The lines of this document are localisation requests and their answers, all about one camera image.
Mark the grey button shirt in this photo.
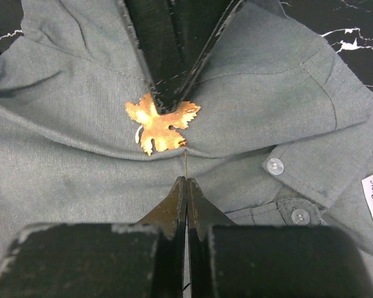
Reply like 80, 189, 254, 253
0, 1, 373, 280

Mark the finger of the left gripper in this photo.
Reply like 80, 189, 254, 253
167, 1, 244, 112
124, 1, 180, 112

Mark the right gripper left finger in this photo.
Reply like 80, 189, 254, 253
0, 177, 187, 297

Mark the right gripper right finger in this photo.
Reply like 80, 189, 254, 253
186, 178, 373, 297

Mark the orange flower brooch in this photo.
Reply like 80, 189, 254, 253
125, 93, 201, 155

